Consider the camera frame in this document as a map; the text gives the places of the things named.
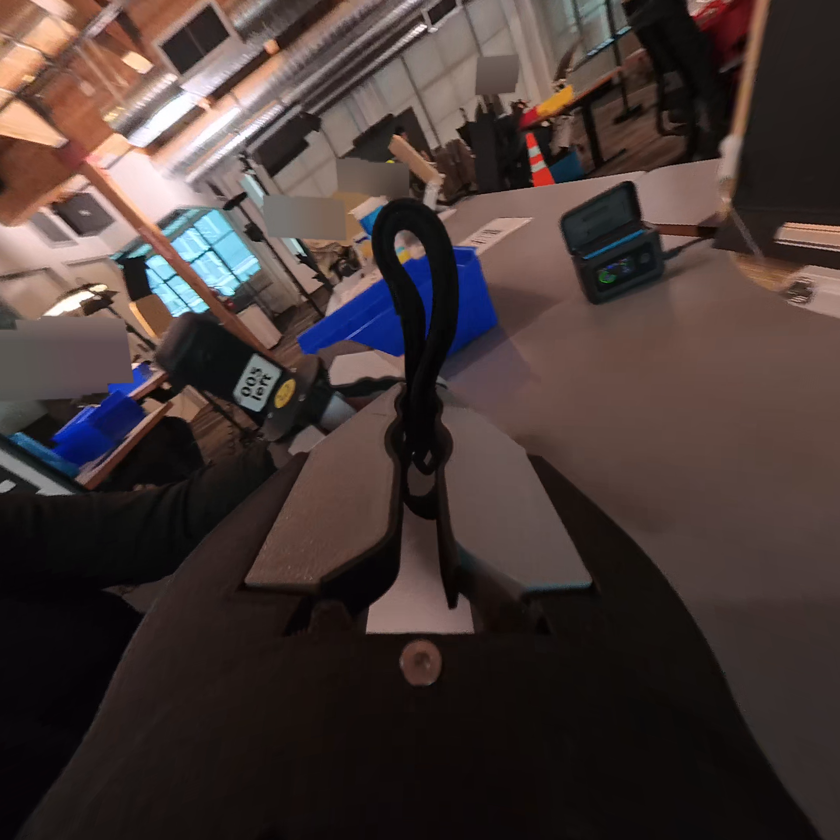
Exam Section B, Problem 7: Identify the wall screen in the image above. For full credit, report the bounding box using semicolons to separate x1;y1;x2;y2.
354;108;433;158

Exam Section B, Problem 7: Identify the studio light on tripod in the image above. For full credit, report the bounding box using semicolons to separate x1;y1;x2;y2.
42;282;160;355

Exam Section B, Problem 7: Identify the person's left forearm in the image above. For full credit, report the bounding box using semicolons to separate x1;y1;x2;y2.
0;443;278;592

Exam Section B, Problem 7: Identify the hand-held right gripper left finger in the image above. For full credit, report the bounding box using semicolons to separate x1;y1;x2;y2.
244;382;404;590

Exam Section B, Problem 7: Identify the disinfecting wipes canister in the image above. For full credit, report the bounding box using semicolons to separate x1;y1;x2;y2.
348;196;395;260

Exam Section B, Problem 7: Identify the wooden top office table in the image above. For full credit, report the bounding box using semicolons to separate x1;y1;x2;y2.
518;69;630;173

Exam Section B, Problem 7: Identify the wooden post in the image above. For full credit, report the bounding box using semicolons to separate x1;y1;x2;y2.
72;154;271;342

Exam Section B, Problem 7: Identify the silver air duct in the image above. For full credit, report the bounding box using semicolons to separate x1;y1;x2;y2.
105;0;473;185

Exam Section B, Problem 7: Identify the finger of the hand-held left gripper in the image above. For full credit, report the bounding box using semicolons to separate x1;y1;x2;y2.
328;350;411;389

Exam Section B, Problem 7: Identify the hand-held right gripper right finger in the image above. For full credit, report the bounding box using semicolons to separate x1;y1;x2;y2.
434;394;593;609

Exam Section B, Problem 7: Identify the fiducial marker board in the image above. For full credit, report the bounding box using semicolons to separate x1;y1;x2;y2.
0;433;81;496

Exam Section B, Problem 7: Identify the blue plastic bin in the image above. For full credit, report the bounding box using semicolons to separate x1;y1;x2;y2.
298;246;497;358

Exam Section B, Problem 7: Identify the black office chair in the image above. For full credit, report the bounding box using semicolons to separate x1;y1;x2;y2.
626;0;726;139

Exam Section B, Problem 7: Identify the black light panel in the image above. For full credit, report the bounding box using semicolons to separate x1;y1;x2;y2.
252;112;324;175

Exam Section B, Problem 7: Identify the small blue storage bin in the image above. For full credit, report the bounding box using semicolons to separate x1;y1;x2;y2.
52;390;147;463

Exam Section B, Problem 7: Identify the black wall speaker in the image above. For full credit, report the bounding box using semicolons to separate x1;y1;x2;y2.
52;192;118;237

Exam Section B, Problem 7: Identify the black strap with buckle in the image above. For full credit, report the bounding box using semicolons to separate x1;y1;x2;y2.
371;197;462;521

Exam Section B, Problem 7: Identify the black board on white stand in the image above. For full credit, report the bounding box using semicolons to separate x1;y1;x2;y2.
712;0;840;309

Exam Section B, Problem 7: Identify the window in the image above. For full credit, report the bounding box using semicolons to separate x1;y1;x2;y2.
112;209;261;316

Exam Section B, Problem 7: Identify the orange traffic cone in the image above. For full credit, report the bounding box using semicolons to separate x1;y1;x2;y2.
525;131;556;188

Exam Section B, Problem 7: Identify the dark charging case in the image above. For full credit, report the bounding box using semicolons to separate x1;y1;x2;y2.
560;182;665;305

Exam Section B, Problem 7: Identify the white paper sheet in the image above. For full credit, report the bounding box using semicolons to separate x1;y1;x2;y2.
459;217;534;255

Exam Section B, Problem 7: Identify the beige board on white stand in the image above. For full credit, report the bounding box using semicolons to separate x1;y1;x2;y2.
387;134;442;207

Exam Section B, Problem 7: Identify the beige rounded panel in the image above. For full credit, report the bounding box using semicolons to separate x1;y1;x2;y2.
130;295;173;342

